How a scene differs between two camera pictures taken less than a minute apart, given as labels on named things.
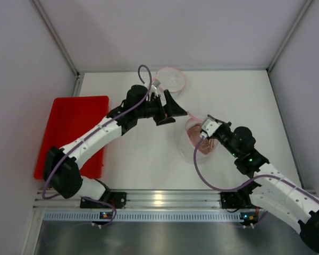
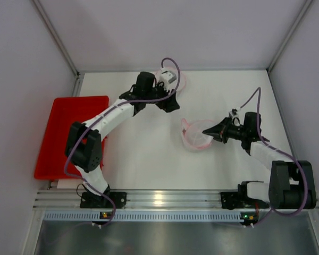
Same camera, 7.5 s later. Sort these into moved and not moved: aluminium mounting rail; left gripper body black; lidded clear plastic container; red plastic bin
Moved: left gripper body black
Not moved: lidded clear plastic container; red plastic bin; aluminium mounting rail
